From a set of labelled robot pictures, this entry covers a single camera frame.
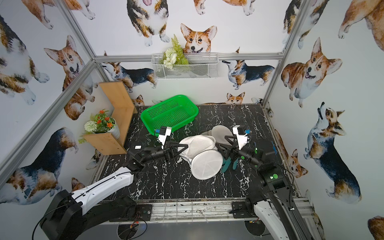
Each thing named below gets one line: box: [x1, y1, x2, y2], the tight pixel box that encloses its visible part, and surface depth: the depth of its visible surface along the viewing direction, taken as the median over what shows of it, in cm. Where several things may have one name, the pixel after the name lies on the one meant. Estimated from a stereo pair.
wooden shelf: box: [83, 81, 138, 156], surface depth 100 cm
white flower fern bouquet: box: [159, 34, 189, 70], surface depth 82 cm
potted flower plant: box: [78, 108, 120, 144], surface depth 85 cm
